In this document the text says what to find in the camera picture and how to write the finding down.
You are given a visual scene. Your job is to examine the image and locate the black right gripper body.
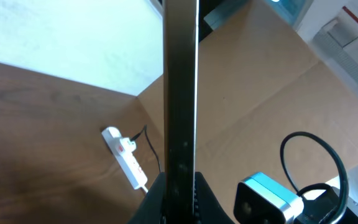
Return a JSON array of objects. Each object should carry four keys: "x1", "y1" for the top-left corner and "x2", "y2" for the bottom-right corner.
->
[{"x1": 294, "y1": 187, "x2": 358, "y2": 224}]

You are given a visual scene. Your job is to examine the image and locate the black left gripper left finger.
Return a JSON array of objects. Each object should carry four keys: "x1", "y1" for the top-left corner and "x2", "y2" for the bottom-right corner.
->
[{"x1": 127, "y1": 172, "x2": 166, "y2": 224}]

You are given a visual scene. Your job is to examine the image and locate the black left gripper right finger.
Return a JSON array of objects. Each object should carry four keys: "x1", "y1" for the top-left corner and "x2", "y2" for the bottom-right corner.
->
[{"x1": 194, "y1": 172, "x2": 234, "y2": 224}]

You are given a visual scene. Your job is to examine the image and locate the black USB charging cable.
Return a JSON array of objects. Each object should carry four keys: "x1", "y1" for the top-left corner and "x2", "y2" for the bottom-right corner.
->
[{"x1": 130, "y1": 124, "x2": 162, "y2": 174}]

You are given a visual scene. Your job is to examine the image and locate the rose gold Galaxy smartphone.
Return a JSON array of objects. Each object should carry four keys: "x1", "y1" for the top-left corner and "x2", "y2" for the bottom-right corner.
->
[{"x1": 163, "y1": 0, "x2": 199, "y2": 223}]

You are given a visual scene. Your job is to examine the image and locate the white USB charger plug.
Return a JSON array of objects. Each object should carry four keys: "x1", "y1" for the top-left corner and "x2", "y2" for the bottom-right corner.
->
[{"x1": 119, "y1": 138, "x2": 136, "y2": 153}]

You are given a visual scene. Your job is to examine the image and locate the white power strip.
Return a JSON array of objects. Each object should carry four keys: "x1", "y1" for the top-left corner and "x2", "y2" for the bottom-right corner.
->
[{"x1": 101, "y1": 126, "x2": 148, "y2": 193}]

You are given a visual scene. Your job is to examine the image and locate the brown cardboard sheet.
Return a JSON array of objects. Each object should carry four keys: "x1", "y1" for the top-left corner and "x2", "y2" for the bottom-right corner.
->
[{"x1": 137, "y1": 0, "x2": 358, "y2": 215}]

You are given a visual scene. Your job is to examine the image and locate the black right camera cable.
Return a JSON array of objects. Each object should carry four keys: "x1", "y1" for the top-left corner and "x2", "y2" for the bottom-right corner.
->
[{"x1": 279, "y1": 131, "x2": 350, "y2": 224}]

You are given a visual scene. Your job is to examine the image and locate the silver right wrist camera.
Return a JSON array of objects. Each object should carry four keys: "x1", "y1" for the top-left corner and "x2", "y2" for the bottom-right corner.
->
[{"x1": 234, "y1": 172, "x2": 304, "y2": 224}]

